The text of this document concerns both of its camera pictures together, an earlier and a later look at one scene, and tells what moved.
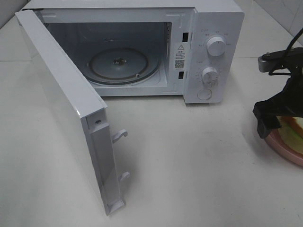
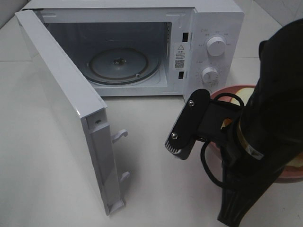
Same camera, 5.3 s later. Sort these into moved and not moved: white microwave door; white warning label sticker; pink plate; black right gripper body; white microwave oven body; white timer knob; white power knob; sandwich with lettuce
Moved: pink plate; sandwich with lettuce; black right gripper body
Not moved: white power knob; white microwave oven body; white microwave door; white timer knob; white warning label sticker
